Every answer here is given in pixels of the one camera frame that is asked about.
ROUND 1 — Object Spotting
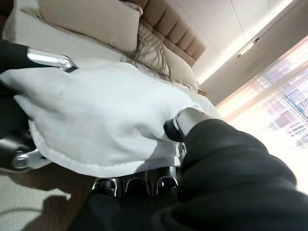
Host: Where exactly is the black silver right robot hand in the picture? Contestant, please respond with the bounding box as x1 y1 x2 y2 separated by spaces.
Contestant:
69 108 308 231

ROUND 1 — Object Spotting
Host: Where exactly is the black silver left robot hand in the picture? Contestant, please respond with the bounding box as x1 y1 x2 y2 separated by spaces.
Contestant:
0 38 79 173

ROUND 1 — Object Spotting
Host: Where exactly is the white duvet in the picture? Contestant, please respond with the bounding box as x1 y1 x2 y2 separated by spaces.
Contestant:
0 61 224 179

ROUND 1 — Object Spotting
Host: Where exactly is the beige bed with headboard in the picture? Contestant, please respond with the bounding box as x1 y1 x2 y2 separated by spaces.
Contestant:
2 7 217 116

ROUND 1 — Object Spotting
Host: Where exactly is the beige pillow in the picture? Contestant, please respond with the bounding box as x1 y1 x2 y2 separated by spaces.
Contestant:
20 0 143 54
163 44 199 91

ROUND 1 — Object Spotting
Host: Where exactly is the large window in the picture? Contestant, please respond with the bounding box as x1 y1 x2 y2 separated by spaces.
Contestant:
214 33 308 157

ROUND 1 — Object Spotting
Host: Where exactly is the woven fringed decorative pillow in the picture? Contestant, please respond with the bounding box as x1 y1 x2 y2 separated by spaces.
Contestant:
121 23 174 82

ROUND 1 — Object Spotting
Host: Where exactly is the small ceiling light fixture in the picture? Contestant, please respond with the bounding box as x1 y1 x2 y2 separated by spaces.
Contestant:
237 37 261 58

